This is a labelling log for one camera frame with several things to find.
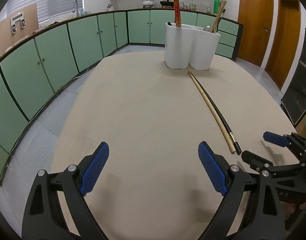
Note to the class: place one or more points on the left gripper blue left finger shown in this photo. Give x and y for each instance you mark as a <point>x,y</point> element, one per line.
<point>43,216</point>

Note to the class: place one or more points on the white cooking pot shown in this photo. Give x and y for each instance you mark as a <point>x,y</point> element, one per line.
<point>148,3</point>

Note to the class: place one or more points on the white double utensil holder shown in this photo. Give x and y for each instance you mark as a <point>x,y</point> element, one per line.
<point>189,45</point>

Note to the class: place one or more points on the red patterned chopstick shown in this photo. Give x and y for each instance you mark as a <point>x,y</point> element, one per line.
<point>178,8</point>
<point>175,7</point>

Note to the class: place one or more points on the green thermos jug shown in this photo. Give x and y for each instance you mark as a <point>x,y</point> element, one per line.
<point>216,6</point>

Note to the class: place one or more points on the chrome sink faucet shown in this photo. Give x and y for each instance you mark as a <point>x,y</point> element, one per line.
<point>75,8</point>

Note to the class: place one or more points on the green lower kitchen cabinets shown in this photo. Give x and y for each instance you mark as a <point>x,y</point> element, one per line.
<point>33,72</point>

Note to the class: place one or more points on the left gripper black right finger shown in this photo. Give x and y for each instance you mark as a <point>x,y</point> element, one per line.
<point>263,218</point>

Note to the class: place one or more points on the black chopstick silver band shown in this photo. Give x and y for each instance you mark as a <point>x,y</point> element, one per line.
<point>227,127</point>

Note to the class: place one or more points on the black appliance glass door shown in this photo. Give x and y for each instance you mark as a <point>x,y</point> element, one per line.
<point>293,102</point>

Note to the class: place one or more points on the brown wooden door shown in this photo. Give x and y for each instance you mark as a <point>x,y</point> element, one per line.
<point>285,41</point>
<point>256,17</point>

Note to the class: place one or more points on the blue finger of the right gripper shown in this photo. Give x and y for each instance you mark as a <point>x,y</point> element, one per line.
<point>258,164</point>
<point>294,142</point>

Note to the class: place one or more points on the cardboard panel with handles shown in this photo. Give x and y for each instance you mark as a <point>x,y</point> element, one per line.
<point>17,26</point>

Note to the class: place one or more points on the plain bamboo chopstick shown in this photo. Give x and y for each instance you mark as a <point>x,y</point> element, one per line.
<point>223,4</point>
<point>215,115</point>

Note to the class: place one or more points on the black wok on stove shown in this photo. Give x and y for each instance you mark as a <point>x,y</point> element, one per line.
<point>167,4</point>

